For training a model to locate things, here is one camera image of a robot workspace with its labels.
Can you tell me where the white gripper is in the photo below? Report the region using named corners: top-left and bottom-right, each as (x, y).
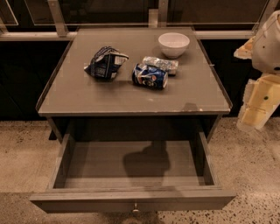
top-left (234, 10), bottom-right (280, 74)

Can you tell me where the grey top drawer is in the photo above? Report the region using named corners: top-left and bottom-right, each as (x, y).
top-left (30, 132), bottom-right (236, 213)

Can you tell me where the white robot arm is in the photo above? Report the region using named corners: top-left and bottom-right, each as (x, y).
top-left (234, 10), bottom-right (280, 132)

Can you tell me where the grey wooden drawer cabinet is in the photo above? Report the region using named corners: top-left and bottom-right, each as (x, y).
top-left (36, 27), bottom-right (232, 139)

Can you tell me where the brass top drawer knob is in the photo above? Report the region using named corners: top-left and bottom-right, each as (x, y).
top-left (132, 203), bottom-right (139, 214)

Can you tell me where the white ceramic bowl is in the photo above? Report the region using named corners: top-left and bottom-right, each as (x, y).
top-left (158, 32), bottom-right (190, 59)

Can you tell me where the silver foil snack packet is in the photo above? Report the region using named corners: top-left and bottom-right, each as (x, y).
top-left (143, 56), bottom-right (179, 75)

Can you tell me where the crushed blue pepsi can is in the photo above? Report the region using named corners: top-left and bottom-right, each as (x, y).
top-left (132, 64), bottom-right (168, 89)

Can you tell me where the dark blue chip bag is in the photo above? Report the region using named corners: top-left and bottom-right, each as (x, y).
top-left (84, 46), bottom-right (129, 80)

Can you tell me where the metal railing frame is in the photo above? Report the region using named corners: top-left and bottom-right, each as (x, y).
top-left (0, 0), bottom-right (280, 42)

